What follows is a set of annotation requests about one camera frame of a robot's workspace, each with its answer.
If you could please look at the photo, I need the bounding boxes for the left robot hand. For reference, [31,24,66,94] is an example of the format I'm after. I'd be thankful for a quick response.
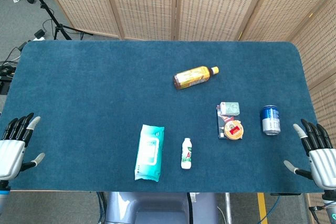
[0,112,46,181]

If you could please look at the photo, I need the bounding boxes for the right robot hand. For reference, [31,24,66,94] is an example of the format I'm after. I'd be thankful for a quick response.
[283,119,336,191]

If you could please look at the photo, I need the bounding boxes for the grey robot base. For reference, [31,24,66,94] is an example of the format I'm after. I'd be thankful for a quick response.
[104,191,219,224]

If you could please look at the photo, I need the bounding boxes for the small green-white box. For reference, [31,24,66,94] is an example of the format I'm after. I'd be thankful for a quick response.
[219,101,241,116]

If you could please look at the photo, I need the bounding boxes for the blue silver drink can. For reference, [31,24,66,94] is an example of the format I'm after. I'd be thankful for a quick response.
[259,104,281,136]

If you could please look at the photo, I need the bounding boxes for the round orange tin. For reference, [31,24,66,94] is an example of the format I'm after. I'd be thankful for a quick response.
[223,120,245,141]

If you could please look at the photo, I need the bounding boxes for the metal table leg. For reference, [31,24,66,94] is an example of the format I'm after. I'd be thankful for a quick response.
[224,193,233,224]

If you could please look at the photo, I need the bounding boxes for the dark blue flat box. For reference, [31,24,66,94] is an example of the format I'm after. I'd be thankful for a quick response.
[216,104,228,139]

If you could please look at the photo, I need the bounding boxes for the blue felt table mat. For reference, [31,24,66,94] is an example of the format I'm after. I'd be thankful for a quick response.
[0,40,329,194]

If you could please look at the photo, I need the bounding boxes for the small white yogurt drink bottle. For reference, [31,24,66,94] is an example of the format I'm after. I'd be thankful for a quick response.
[181,137,193,169]

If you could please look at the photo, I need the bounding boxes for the teal wet wipes pack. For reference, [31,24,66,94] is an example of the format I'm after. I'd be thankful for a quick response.
[134,124,165,183]

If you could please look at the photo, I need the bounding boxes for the black tripod stand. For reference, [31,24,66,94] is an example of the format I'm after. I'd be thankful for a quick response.
[23,0,93,41]

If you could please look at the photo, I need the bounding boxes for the amber tea bottle yellow cap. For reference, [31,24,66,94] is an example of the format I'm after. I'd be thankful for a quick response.
[173,66,220,91]

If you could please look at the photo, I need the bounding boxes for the blue cable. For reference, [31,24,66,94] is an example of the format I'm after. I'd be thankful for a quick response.
[254,195,281,224]

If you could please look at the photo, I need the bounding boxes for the black cable bundle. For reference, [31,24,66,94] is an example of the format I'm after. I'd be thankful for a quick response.
[0,40,28,96]

